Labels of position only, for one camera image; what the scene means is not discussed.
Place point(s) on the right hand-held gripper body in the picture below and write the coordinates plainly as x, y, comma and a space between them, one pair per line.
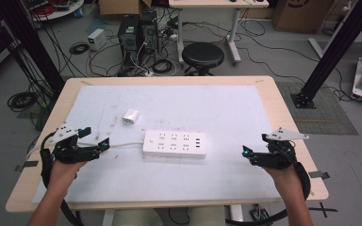
279, 150

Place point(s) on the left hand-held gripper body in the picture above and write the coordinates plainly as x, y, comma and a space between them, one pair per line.
63, 147

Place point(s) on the white charger plug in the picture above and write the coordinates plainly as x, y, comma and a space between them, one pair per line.
130, 116

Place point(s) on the person's left hand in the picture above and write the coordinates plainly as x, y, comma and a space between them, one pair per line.
63, 173

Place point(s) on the person's right hand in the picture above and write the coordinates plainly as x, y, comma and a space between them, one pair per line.
283, 177

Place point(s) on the light wooden table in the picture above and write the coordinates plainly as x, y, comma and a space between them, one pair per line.
283, 106

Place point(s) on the grey floor mat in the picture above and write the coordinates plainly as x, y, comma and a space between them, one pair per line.
326, 116

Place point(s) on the white table mat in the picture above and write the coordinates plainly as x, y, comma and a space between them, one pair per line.
169, 175

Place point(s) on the white floor power strip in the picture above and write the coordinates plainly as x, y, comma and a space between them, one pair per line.
150, 74

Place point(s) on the white power supply box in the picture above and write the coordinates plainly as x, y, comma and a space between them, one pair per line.
96, 39

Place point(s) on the black round stool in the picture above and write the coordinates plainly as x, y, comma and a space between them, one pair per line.
202, 56

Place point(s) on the black computer tower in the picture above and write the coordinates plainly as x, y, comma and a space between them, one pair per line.
128, 39
149, 31

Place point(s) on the large brown cardboard box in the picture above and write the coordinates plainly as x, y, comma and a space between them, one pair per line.
301, 14

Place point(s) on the round white table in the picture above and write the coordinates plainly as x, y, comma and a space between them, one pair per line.
55, 8

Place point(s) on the white desk with legs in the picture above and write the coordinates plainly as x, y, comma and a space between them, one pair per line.
220, 3

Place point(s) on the black metal frame post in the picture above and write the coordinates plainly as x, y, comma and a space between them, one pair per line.
336, 53
39, 47

